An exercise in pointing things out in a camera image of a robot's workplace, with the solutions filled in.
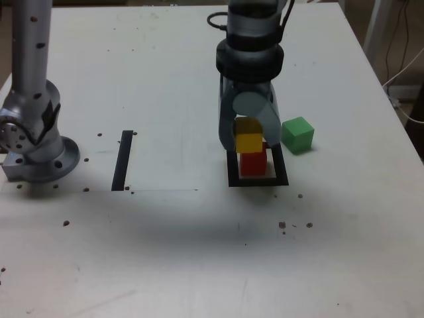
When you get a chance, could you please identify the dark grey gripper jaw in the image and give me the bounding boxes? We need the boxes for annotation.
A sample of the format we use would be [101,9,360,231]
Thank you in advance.
[217,76,238,152]

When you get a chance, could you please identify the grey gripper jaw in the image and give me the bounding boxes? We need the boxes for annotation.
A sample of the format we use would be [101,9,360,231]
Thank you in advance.
[231,91,283,146]

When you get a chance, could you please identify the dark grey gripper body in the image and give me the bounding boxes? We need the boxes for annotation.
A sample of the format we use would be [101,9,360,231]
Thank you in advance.
[220,78,276,100]

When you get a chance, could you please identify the yellow cube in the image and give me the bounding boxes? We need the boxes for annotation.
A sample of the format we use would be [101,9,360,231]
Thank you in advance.
[234,117,264,154]

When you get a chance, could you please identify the red cube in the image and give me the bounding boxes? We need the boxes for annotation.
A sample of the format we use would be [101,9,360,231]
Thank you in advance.
[240,140,269,177]

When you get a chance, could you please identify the green cube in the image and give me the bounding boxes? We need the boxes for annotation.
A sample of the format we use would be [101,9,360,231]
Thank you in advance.
[281,116,315,155]

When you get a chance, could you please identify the black tape square outline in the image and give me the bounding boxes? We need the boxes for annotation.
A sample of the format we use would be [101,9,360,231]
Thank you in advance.
[227,142,290,187]

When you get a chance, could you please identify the black tape strip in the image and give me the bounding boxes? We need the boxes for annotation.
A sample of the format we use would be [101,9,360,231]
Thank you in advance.
[111,130,134,192]

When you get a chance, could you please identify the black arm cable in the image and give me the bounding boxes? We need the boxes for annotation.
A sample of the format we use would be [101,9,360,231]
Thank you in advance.
[207,0,296,42]

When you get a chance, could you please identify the white frame post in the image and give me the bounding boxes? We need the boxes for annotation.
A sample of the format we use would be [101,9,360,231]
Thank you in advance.
[362,0,392,64]

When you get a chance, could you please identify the white cable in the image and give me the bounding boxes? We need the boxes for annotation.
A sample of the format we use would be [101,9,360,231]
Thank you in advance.
[383,48,424,124]

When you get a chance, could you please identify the black hanging cable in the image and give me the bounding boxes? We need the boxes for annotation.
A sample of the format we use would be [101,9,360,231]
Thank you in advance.
[385,0,411,85]

